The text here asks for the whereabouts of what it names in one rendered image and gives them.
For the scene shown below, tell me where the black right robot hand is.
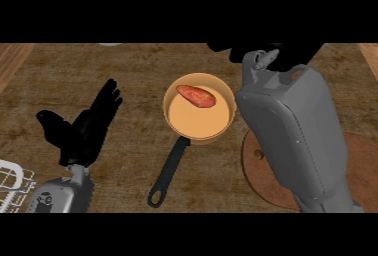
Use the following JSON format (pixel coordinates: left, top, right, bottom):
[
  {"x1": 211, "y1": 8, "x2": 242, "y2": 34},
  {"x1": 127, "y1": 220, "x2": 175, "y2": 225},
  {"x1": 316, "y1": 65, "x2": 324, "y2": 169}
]
[{"x1": 206, "y1": 42, "x2": 327, "y2": 73}]

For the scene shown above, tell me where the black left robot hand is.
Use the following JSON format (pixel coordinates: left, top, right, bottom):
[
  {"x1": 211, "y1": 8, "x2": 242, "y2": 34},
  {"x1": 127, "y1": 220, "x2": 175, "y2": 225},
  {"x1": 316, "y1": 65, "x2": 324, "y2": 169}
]
[{"x1": 36, "y1": 78, "x2": 124, "y2": 168}]

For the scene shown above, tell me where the red sweet potato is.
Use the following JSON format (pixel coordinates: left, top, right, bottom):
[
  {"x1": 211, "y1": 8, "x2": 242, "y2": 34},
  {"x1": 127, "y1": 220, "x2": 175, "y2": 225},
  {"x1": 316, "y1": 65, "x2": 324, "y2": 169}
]
[{"x1": 176, "y1": 84, "x2": 217, "y2": 109}]

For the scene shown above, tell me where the round brown cutting board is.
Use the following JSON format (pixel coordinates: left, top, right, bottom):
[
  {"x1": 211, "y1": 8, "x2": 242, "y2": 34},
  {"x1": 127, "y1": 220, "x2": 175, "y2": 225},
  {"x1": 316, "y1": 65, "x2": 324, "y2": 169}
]
[{"x1": 241, "y1": 128, "x2": 378, "y2": 213}]

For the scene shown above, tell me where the white wire basket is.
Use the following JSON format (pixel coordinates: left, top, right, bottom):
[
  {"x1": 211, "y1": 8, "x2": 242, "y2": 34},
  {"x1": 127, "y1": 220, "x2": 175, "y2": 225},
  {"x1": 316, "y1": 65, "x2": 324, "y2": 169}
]
[{"x1": 0, "y1": 159, "x2": 39, "y2": 214}]

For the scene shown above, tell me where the orange pot with black handle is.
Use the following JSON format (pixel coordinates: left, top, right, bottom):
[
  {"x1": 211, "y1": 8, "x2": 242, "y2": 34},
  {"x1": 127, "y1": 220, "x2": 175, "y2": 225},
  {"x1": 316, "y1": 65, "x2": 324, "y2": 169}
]
[{"x1": 146, "y1": 72, "x2": 238, "y2": 209}]

